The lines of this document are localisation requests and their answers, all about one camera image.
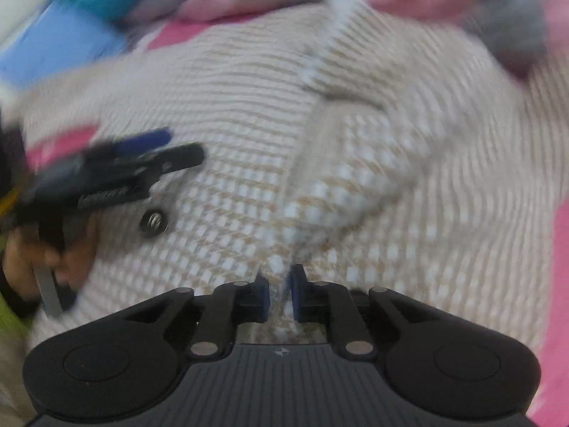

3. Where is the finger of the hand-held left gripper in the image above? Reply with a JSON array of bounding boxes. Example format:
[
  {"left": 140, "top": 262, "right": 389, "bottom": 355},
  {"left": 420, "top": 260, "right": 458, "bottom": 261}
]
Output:
[
  {"left": 147, "top": 142, "right": 205, "bottom": 175},
  {"left": 111, "top": 129, "right": 173, "bottom": 154}
]

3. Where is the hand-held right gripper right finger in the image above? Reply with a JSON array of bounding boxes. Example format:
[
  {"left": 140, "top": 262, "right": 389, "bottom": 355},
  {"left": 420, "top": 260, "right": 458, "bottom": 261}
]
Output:
[{"left": 288, "top": 264, "right": 438, "bottom": 360}]

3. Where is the blue pillow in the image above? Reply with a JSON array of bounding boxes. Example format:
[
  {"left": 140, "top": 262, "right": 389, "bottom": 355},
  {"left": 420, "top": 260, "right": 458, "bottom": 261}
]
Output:
[{"left": 0, "top": 0, "right": 129, "bottom": 90}]

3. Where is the pink floral bed sheet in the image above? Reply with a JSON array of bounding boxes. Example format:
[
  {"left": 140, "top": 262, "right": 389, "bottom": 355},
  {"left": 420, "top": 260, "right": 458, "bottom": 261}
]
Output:
[{"left": 24, "top": 11, "right": 569, "bottom": 427}]

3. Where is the person's left hand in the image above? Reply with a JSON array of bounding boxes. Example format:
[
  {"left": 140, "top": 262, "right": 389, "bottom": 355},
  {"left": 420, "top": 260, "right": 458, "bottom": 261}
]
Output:
[{"left": 2, "top": 216, "right": 96, "bottom": 302}]

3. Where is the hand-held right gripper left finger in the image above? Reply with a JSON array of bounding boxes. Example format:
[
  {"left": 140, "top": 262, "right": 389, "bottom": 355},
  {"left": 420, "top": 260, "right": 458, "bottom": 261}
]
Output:
[{"left": 127, "top": 270, "right": 270, "bottom": 361}]

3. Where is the beige checked knit cardigan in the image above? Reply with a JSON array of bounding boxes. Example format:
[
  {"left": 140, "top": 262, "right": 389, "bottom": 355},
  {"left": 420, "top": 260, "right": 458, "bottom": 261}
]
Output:
[{"left": 18, "top": 0, "right": 569, "bottom": 365}]

